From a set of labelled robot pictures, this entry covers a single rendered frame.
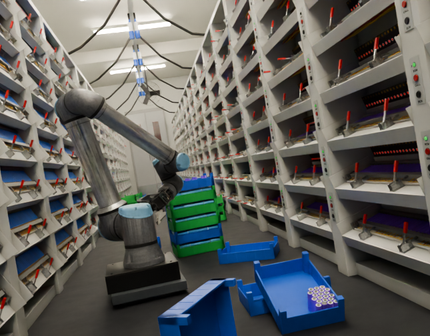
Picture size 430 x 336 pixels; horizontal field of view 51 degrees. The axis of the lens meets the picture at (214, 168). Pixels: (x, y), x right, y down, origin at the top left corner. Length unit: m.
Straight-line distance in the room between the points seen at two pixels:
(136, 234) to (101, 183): 0.31
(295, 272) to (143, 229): 0.71
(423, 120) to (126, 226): 1.30
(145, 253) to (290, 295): 0.73
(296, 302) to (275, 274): 0.17
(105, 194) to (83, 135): 0.29
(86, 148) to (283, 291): 1.11
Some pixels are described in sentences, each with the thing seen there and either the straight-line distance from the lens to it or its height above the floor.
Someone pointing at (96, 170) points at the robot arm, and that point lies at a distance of 2.16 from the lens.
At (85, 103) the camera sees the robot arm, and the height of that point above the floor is 0.88.
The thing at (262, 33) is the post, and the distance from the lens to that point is 2.61.
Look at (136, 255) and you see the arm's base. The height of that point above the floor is 0.19.
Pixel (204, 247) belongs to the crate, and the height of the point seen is 0.03.
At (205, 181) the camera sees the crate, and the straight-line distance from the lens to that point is 2.80.
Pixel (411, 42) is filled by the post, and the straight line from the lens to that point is 1.30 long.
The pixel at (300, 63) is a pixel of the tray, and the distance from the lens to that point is 2.06.
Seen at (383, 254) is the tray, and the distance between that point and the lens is 1.63.
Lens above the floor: 0.54
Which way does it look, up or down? 1 degrees down
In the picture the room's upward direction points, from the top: 9 degrees counter-clockwise
